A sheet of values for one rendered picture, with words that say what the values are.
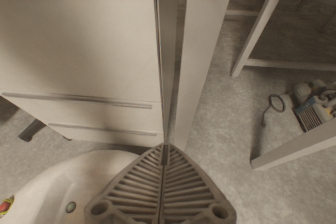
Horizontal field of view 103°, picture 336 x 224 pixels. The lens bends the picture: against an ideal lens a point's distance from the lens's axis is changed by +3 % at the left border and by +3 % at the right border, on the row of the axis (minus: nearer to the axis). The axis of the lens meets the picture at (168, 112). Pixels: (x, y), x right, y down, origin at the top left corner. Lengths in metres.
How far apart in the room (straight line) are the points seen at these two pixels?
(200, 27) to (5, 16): 0.30
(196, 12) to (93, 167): 0.51
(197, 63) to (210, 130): 0.76
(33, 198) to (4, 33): 0.43
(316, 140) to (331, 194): 0.59
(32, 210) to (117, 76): 0.45
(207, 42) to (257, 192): 0.85
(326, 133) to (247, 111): 0.61
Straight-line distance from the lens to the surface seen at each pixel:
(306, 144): 0.67
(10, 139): 1.38
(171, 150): 0.16
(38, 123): 1.21
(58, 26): 0.31
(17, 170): 1.22
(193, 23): 0.22
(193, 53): 0.24
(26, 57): 0.42
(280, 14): 2.36
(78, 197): 0.61
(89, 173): 0.55
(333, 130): 0.62
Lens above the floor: 0.83
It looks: 56 degrees down
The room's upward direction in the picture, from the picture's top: straight up
